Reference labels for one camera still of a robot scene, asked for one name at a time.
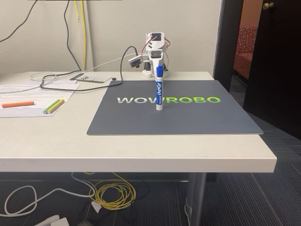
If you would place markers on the grey WOWROBO mat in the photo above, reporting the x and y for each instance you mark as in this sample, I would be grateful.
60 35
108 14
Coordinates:
188 117

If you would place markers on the brass door knob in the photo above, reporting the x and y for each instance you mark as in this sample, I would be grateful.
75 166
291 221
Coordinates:
268 5

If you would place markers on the green marker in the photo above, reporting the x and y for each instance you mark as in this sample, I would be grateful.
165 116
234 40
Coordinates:
51 106

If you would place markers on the dark door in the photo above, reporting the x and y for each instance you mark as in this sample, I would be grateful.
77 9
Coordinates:
275 70

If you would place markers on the grey metal table leg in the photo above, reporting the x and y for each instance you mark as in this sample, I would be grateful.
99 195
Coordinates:
195 200

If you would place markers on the printed white paper sheet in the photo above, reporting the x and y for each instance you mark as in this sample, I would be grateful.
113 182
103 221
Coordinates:
35 91

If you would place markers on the blue Expo whiteboard marker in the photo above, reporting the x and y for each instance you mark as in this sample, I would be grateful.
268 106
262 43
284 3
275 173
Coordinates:
159 94

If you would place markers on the yellow marker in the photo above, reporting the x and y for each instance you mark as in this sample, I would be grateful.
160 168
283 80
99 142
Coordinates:
56 106

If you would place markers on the white power strip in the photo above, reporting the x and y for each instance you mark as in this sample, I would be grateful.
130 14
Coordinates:
55 221

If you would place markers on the black wrist camera white mount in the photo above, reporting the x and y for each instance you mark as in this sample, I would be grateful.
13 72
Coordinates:
135 61

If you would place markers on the blank white paper sheet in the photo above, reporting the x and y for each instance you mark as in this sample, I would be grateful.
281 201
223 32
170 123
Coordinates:
23 111

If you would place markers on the orange marker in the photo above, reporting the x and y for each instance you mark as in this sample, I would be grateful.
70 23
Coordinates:
17 104

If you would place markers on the grid paper notepad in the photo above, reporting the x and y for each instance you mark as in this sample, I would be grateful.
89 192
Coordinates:
94 77

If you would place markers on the dark door frame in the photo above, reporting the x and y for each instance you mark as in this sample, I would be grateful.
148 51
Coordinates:
225 35

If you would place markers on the red patterned armchair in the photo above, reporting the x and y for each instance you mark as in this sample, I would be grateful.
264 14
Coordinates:
244 56

